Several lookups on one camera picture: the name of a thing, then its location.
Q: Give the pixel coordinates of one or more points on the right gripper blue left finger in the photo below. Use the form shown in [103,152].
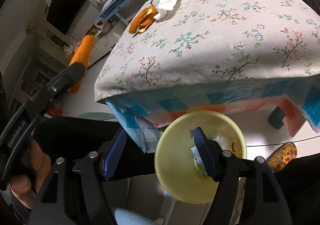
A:
[112,157]

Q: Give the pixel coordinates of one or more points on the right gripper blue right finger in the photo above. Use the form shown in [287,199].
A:
[209,151]

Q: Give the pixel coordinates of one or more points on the blue milk carton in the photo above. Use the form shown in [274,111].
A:
[201,171]

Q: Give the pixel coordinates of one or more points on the orange peel with stem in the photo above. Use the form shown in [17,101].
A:
[143,20]

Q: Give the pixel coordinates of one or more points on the white paper towel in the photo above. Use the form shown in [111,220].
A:
[163,7]

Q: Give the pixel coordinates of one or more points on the yellow trash bin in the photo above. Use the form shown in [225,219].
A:
[178,165]

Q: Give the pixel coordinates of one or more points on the left hand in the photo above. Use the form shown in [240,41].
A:
[24,185]

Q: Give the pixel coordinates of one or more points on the colourful floral slipper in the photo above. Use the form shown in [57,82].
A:
[282,156]

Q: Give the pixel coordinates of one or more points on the cream drawer cabinet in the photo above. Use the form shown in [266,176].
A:
[103,46]

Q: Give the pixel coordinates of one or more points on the floral tablecloth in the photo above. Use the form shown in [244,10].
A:
[208,41]

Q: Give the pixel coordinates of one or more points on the black television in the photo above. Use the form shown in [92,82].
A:
[62,13]

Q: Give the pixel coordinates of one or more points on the blue study desk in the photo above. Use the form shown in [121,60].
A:
[125,0]

